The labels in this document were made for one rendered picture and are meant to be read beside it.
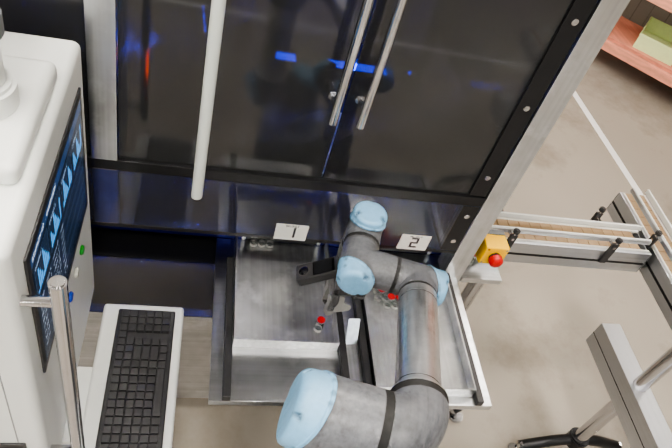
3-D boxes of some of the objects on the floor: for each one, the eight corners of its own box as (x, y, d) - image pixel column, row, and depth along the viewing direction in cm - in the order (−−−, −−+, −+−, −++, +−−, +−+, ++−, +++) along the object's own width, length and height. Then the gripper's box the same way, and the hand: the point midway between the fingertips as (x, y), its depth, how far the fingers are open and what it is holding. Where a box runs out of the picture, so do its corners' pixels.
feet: (503, 441, 249) (519, 425, 239) (612, 441, 260) (631, 427, 251) (509, 461, 243) (525, 446, 234) (620, 461, 255) (639, 446, 245)
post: (361, 396, 248) (688, -196, 104) (375, 397, 249) (718, -188, 105) (363, 412, 243) (708, -185, 99) (378, 412, 245) (738, -176, 101)
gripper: (377, 277, 137) (353, 329, 152) (371, 239, 144) (348, 292, 159) (340, 274, 135) (319, 327, 150) (335, 236, 142) (315, 290, 157)
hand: (324, 306), depth 153 cm, fingers closed
